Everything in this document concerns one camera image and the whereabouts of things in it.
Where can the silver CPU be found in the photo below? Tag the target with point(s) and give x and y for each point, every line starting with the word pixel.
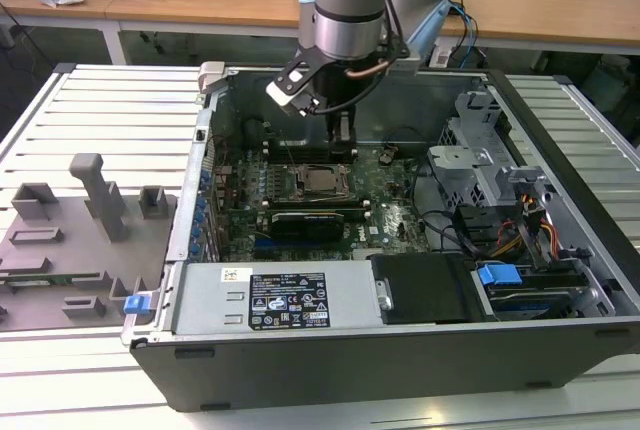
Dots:
pixel 322 180

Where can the CPU socket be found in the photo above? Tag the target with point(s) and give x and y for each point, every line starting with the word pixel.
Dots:
pixel 298 185

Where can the green motherboard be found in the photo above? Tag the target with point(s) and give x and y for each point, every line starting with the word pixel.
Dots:
pixel 395 185

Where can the silver metal drive cage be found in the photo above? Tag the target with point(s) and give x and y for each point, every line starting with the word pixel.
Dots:
pixel 455 165

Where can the black graphics card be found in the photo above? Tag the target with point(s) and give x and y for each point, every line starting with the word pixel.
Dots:
pixel 307 230

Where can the wooden desk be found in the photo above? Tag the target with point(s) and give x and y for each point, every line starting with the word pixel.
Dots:
pixel 75 15
pixel 200 0

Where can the black plastic shroud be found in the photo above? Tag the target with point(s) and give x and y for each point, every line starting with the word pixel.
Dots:
pixel 425 290

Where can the grey power supply unit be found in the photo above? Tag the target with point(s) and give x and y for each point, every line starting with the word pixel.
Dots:
pixel 200 295

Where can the hard disk in blue carrier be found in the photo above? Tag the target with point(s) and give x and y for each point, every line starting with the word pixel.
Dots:
pixel 497 277

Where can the grey parts rack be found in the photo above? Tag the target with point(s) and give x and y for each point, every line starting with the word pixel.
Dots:
pixel 130 260

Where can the black open PC case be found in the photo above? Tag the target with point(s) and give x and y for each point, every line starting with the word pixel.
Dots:
pixel 350 375

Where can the blue case latch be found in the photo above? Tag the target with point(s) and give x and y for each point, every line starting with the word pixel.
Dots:
pixel 136 304

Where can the green RAM stick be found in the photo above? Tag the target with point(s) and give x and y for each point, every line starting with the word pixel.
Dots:
pixel 60 277

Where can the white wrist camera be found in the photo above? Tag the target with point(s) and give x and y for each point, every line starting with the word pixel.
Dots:
pixel 287 92

